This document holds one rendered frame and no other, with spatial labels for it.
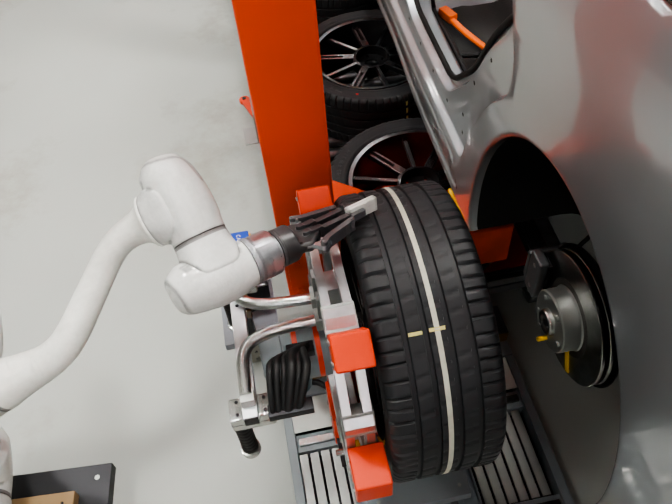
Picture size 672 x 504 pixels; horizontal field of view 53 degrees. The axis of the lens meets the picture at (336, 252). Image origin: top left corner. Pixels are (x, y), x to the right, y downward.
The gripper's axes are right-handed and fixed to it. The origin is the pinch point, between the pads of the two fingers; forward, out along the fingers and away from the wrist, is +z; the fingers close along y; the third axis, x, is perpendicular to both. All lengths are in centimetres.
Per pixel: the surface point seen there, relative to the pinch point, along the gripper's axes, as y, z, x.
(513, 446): 2, 48, -112
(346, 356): 20.8, -20.0, -12.6
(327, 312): 9.6, -16.4, -11.6
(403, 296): 18.5, -4.7, -8.7
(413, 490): 1, 7, -100
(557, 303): 24, 34, -30
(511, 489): 11, 37, -116
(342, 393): 17.6, -20.2, -24.9
